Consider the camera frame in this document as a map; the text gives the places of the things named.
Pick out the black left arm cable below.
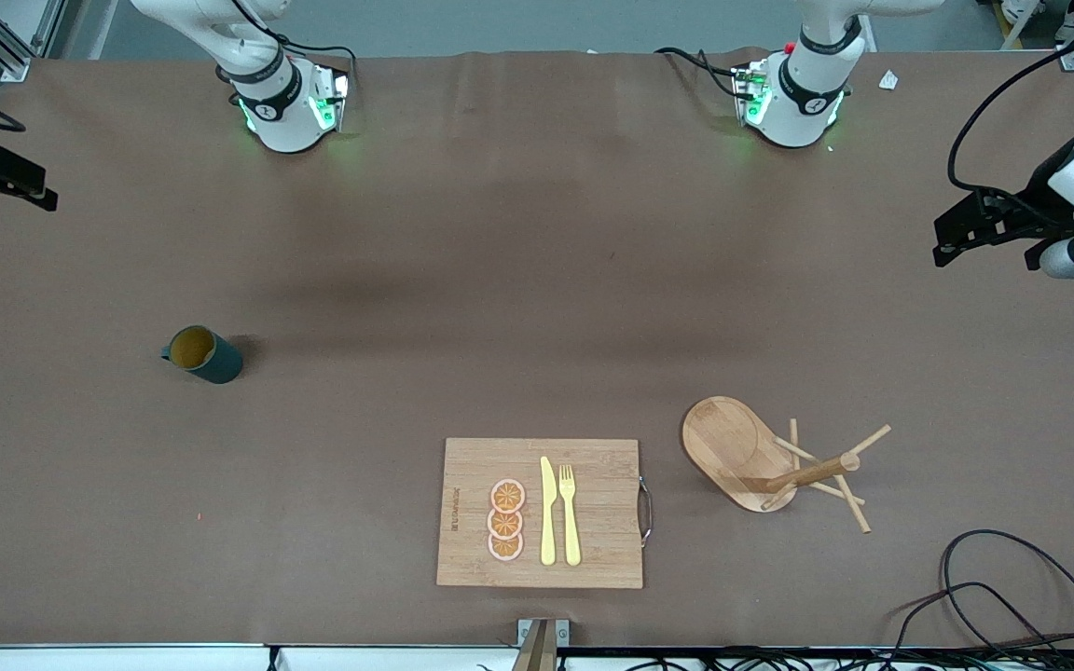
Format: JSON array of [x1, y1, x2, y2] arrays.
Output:
[[947, 42, 1074, 229]]

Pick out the dark teal cup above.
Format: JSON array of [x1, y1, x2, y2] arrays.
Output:
[[160, 325, 244, 385]]

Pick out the yellow plastic fork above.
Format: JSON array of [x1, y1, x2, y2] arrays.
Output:
[[558, 463, 583, 568]]

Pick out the metal table edge bracket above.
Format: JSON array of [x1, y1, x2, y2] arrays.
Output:
[[516, 618, 571, 671]]

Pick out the yellow plastic knife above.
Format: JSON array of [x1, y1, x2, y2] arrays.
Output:
[[539, 456, 558, 567]]

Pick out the black base cable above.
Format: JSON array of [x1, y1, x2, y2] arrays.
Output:
[[656, 47, 745, 99]]

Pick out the wooden mug tree stand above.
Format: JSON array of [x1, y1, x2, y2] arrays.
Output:
[[682, 396, 893, 534]]

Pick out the bamboo cutting board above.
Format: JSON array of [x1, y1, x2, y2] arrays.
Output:
[[435, 438, 654, 590]]

